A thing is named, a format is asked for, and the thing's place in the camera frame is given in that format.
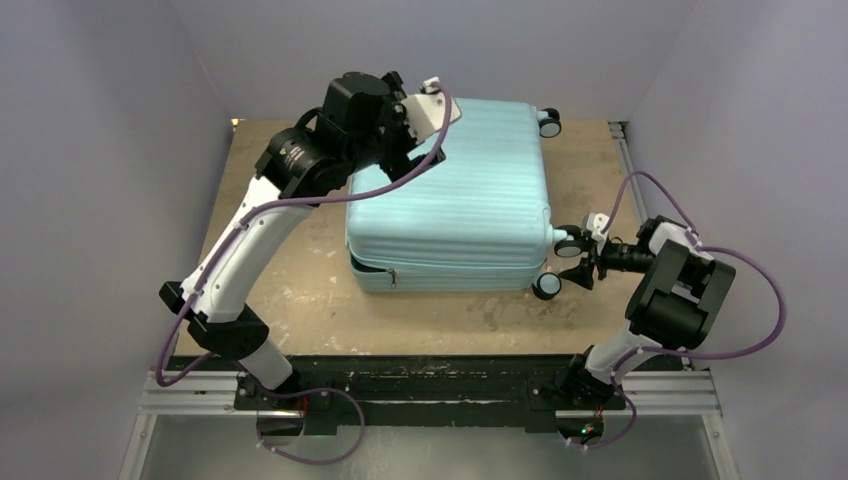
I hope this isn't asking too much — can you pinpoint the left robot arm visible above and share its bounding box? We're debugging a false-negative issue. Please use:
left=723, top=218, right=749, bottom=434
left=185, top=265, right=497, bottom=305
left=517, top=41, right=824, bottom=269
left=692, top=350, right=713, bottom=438
left=159, top=71, right=461, bottom=409

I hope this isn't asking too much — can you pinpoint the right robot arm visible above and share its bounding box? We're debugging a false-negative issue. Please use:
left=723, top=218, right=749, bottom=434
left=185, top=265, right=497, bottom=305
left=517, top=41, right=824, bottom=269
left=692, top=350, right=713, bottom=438
left=554, top=213, right=736, bottom=408

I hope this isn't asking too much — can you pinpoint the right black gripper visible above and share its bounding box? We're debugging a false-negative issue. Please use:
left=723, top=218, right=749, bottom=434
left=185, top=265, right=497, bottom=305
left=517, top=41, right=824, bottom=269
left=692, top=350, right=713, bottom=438
left=558, top=233, right=657, bottom=289

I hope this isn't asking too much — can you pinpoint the light blue suitcase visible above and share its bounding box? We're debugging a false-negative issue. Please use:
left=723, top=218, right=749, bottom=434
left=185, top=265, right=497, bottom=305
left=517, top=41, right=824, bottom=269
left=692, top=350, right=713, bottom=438
left=345, top=98, right=568, bottom=293

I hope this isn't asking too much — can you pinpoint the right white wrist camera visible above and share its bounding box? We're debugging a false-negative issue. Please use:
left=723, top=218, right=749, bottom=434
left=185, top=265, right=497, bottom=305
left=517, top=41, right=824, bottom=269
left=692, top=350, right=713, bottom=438
left=581, top=212, right=610, bottom=246

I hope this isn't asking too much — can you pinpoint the black metal base rail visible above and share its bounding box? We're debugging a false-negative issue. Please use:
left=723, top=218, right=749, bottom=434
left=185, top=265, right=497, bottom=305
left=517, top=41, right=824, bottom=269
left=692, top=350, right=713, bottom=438
left=135, top=354, right=723, bottom=442

